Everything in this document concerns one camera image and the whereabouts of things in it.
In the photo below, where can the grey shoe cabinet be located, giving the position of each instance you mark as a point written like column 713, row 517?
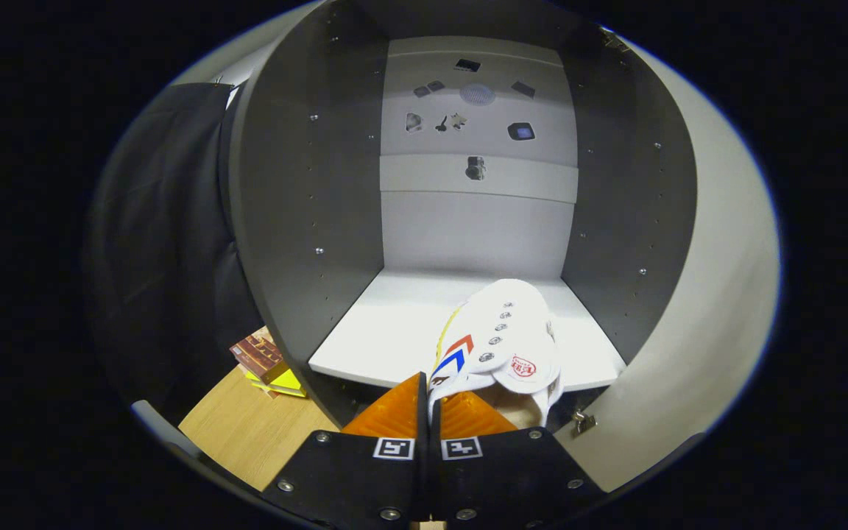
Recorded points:
column 306, row 221

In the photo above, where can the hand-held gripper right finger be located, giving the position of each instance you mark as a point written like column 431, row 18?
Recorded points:
column 442, row 478

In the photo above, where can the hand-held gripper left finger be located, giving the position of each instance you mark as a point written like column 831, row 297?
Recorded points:
column 421, row 478

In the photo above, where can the black backdrop cloth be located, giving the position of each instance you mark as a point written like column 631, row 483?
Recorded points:
column 159, row 258

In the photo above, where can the brown cover book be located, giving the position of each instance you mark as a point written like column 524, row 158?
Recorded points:
column 258, row 357

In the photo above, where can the white shoe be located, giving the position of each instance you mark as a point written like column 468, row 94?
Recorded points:
column 505, row 331

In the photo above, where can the yellow book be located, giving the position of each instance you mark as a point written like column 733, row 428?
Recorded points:
column 288, row 383

